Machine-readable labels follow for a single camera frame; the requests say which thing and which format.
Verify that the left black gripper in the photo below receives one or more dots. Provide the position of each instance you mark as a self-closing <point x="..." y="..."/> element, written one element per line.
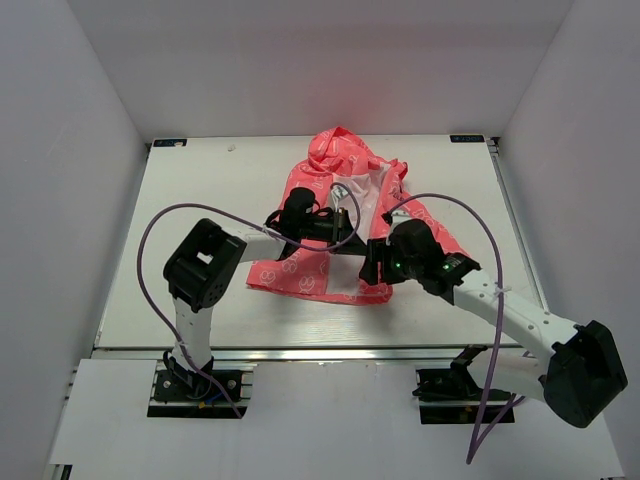
<point x="341" y="228"/>

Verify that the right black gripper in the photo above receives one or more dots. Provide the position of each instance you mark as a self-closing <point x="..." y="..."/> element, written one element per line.
<point x="378" y="252"/>

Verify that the pink hooded kids jacket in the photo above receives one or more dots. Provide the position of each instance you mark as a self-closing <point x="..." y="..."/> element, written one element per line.
<point x="344" y="172"/>

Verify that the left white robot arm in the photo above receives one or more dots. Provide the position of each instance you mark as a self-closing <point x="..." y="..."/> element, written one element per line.
<point x="201" y="268"/>

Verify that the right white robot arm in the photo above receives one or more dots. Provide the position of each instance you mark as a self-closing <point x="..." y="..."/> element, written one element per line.
<point x="575" y="369"/>

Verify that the right blue corner label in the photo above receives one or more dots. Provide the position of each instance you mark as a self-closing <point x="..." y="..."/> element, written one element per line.
<point x="467" y="138"/>

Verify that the blue corner label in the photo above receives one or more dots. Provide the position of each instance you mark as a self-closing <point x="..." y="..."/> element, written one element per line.
<point x="467" y="138"/>
<point x="169" y="143"/>

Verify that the left blue corner label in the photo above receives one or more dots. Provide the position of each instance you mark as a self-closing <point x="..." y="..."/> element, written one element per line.
<point x="169" y="143"/>

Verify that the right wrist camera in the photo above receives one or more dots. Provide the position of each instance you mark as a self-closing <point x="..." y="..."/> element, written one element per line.
<point x="412" y="230"/>

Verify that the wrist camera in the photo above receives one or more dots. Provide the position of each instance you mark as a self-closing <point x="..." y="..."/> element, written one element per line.
<point x="412" y="230"/>
<point x="295" y="209"/>

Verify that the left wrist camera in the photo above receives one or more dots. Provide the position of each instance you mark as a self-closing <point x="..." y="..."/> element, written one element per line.
<point x="295" y="209"/>

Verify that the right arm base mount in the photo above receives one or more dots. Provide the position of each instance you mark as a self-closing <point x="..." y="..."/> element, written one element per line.
<point x="449" y="396"/>

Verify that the aluminium front rail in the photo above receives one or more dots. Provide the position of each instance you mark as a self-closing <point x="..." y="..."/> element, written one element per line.
<point x="293" y="354"/>

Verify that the aluminium rail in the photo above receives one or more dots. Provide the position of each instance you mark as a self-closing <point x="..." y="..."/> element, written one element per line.
<point x="525" y="253"/>
<point x="293" y="354"/>

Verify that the aluminium right side rail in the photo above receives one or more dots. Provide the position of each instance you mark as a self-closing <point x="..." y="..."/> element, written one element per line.
<point x="525" y="253"/>

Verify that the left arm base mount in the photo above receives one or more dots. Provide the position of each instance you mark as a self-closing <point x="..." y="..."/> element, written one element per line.
<point x="180" y="393"/>

